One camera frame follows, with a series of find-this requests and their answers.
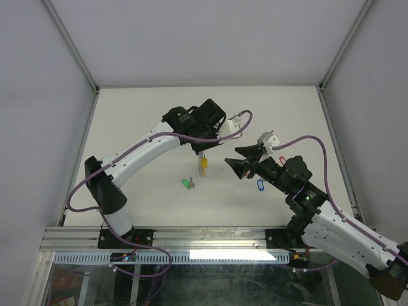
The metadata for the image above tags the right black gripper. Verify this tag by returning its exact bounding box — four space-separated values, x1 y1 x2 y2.
224 144 291 195

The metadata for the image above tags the keyring with yellow handle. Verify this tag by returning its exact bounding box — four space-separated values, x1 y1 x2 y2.
198 151 208 178

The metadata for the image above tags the bright green tag key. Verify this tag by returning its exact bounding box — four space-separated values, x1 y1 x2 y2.
182 177 195 191

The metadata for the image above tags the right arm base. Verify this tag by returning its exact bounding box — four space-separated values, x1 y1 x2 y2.
265 215 310 252

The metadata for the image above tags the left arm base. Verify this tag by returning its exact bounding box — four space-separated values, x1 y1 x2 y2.
98 228 156 250

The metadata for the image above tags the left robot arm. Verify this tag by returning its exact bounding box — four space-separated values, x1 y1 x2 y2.
84 99 226 248

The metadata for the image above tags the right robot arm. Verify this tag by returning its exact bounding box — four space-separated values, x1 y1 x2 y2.
225 145 407 301

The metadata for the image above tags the blue tag key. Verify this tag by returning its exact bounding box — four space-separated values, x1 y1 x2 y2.
257 179 265 192

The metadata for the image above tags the red tag key upper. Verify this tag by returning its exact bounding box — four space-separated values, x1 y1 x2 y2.
279 156 286 166

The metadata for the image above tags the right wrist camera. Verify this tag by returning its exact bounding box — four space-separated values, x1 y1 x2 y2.
257 130 280 158

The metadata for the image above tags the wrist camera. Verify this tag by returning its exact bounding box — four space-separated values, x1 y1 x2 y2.
257 130 280 158
227 114 242 135

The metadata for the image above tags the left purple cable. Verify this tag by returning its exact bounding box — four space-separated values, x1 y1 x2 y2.
66 110 254 256

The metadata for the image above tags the purple cable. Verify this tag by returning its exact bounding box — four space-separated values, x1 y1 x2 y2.
66 110 254 256
270 135 408 265

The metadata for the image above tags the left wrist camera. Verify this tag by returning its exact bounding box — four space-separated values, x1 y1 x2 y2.
227 114 242 135

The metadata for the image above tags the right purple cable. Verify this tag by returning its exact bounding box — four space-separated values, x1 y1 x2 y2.
270 135 408 265

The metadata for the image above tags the aluminium mounting rail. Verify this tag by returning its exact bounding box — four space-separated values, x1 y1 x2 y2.
40 225 377 252

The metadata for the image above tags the white slotted cable duct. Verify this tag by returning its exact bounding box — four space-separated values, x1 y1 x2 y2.
54 249 290 265

